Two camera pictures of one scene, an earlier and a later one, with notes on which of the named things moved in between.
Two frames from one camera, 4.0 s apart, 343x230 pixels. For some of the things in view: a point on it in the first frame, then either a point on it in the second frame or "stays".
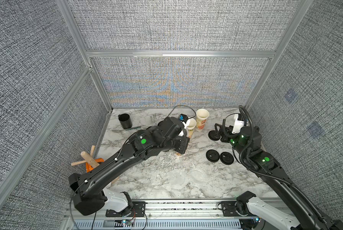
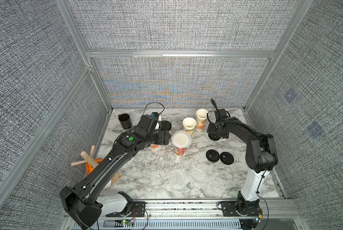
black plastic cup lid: [226, 158] stays
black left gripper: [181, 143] -> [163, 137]
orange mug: [88, 167] stays
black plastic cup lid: [214, 135] stays
